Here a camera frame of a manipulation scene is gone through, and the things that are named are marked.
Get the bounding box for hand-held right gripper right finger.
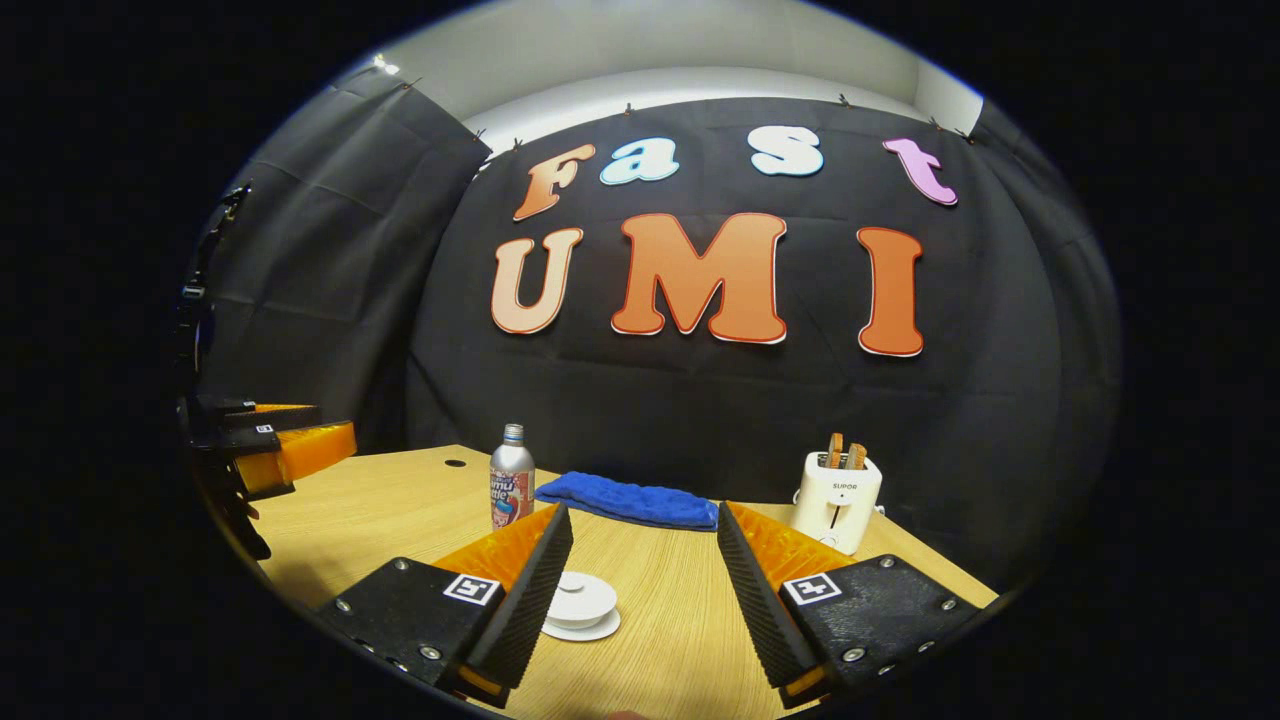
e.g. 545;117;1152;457
715;499;987;710

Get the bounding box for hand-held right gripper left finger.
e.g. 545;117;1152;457
318;502;575;710

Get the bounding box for white teacup lid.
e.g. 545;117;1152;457
552;571;619;612

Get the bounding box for silver water bottle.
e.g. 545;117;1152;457
488;423;537;531

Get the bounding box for white saucer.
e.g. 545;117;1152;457
540;608;623;643

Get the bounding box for cream toaster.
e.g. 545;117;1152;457
789;449;885;558

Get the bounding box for blue towel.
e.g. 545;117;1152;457
533;470;721;533

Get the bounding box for black backdrop cloth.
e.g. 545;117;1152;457
193;68;1123;593

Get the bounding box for black hanging strap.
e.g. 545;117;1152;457
177;182;254;397

